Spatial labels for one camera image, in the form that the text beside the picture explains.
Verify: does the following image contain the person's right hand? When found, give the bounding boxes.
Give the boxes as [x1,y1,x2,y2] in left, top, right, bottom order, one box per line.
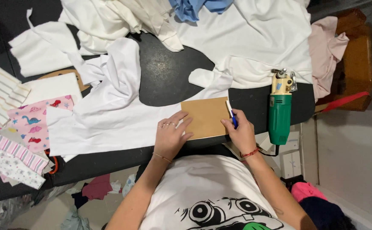
[220,109,258,157]

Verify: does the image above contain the person's left hand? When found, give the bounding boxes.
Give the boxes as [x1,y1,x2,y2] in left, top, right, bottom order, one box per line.
[154,111,194,160]

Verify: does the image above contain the blue and white pen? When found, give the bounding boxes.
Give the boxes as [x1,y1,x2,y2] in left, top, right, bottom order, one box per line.
[226,100,239,129]

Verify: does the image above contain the brown cardboard pattern template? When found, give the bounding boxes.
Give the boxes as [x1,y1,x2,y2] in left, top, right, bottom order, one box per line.
[180,97,231,141]

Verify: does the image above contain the green electric fabric cutter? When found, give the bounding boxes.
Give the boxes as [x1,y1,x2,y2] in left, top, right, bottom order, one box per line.
[268,68,298,146]

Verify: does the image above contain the white cardboard boxes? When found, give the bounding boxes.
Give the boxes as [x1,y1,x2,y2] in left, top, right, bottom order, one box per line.
[279,130,302,180]

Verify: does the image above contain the long white fabric piece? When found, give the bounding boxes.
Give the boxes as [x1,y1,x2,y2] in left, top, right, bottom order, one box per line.
[46,37,234,162]

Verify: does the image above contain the person's white printed t-shirt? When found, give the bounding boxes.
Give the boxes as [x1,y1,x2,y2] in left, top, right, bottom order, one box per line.
[139,155,297,230]

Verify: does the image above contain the bright pink cloth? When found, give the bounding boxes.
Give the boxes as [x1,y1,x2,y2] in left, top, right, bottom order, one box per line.
[290,182,328,203]

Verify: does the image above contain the heap of fabric scraps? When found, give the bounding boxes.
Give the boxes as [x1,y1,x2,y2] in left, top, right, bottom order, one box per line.
[0,173,137,230]

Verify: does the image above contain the large white fabric sheet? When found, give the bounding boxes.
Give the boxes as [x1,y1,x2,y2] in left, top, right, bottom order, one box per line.
[169,0,313,89]

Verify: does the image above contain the curved brown cardboard pattern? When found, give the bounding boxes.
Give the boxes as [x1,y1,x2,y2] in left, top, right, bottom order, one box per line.
[37,69,91,92]

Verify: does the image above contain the dark blue cloth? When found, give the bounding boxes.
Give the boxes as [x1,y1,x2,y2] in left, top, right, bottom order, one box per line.
[299,196,356,230]

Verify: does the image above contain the pale pink fabric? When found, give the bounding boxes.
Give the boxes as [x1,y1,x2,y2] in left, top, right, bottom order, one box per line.
[308,16,350,103]

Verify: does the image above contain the small white fabric rectangle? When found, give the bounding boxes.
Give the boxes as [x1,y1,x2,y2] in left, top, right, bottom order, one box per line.
[21,72,83,106]

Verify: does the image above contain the crumpled white fabric pile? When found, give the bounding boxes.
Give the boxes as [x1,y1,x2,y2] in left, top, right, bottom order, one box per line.
[59,0,184,57]

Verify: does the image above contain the blue fabric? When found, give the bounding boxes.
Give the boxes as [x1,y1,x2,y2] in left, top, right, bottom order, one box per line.
[169,0,234,23]

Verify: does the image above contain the brown wooden chair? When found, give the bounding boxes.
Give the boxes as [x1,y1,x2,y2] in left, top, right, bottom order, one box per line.
[314,8,372,113]

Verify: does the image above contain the pink dinosaur print fabric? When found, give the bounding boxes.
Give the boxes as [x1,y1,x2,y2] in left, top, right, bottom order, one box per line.
[7,95,75,153]

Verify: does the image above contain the pink striped fabric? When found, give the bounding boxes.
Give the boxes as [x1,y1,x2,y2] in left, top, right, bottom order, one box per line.
[0,134,50,176]

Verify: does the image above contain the white fabric offcut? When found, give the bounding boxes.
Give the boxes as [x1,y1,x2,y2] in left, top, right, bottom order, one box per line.
[8,8,85,78]

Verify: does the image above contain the white dotted fabric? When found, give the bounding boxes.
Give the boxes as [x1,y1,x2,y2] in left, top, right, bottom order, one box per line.
[0,151,46,190]

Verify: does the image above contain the thin gold bracelet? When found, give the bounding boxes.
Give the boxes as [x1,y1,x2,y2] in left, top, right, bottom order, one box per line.
[152,152,173,164]

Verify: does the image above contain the red cord bracelet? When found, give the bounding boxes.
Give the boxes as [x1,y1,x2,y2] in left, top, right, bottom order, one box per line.
[240,147,261,159]

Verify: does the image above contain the black cutter power cable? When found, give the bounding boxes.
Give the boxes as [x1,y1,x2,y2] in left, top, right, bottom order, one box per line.
[258,145,281,157]

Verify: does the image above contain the red strap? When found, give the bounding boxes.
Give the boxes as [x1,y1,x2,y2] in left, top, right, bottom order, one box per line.
[321,91,370,113]

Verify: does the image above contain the orange handled scissors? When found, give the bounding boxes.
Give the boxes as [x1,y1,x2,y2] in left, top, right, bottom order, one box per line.
[44,148,59,175]

